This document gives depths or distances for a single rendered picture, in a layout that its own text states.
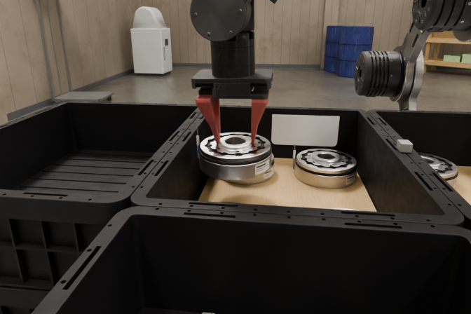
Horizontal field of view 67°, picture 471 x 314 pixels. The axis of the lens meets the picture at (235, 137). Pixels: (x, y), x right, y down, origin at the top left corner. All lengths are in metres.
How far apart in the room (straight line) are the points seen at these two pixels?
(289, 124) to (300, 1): 7.93
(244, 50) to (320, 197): 0.26
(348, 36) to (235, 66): 6.89
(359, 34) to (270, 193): 6.79
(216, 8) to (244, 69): 0.11
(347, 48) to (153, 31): 3.72
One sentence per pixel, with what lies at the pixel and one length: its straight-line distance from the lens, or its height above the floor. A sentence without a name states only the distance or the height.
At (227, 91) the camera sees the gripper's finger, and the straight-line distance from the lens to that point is 0.45.
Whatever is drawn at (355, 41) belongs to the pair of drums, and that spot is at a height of 0.68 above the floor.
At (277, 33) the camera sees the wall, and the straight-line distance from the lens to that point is 8.55.
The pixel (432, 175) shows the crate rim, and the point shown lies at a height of 0.93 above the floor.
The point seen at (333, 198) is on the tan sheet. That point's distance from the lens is 0.57.
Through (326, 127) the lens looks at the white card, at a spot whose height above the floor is 0.90.
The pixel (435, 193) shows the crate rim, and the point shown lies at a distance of 0.40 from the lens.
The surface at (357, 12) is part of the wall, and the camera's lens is 8.75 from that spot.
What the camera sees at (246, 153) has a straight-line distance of 0.48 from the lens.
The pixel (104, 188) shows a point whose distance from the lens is 0.62.
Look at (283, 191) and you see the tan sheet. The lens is 0.57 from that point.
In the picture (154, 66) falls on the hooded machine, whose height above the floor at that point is 0.21.
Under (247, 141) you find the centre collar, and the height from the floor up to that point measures 0.93.
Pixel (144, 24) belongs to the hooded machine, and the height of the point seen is 0.99.
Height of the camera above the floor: 1.09
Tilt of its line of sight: 18 degrees down
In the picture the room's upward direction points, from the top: straight up
